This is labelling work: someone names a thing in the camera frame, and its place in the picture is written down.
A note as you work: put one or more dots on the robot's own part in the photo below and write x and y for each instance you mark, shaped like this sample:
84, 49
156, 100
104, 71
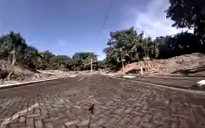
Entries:
91, 115

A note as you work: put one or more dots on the brown earth mound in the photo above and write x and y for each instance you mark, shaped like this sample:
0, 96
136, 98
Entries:
176, 63

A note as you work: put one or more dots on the brick paved road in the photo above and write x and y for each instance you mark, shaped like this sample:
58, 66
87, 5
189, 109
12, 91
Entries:
116, 100

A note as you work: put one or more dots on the thin pale pole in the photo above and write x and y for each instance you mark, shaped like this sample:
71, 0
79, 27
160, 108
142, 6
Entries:
91, 64
13, 57
141, 70

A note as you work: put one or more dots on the group of green trees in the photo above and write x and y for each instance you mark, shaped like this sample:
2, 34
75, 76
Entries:
126, 46

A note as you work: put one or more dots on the large dark trees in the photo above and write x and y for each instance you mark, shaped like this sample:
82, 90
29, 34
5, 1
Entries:
193, 30

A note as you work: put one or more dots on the row of trees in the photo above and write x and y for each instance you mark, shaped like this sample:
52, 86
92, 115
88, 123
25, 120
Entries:
30, 53

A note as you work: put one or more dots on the brown earth bank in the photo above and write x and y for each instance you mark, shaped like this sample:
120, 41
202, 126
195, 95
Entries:
6, 71

